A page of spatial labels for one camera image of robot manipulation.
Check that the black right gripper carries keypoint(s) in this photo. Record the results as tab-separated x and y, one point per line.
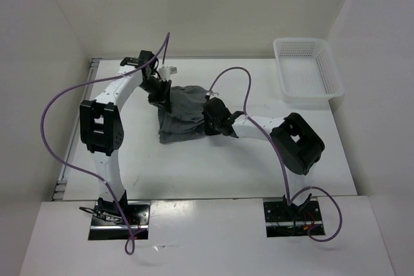
208	129

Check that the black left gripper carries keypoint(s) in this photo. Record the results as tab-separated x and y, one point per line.
163	97

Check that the grey shorts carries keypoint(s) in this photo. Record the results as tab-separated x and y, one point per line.
185	121

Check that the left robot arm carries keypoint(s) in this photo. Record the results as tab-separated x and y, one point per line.
101	128

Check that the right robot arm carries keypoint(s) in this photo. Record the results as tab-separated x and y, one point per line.
296	144

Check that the white plastic basket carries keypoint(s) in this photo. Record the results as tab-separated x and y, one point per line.
307	71

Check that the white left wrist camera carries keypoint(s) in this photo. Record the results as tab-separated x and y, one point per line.
166	72

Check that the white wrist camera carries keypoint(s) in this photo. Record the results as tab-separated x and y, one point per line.
166	72
210	95

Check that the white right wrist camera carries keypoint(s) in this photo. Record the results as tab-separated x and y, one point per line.
210	95

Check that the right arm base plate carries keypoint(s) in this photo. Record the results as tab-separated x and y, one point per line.
282	220

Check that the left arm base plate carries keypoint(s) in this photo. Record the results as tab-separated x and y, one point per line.
105	226

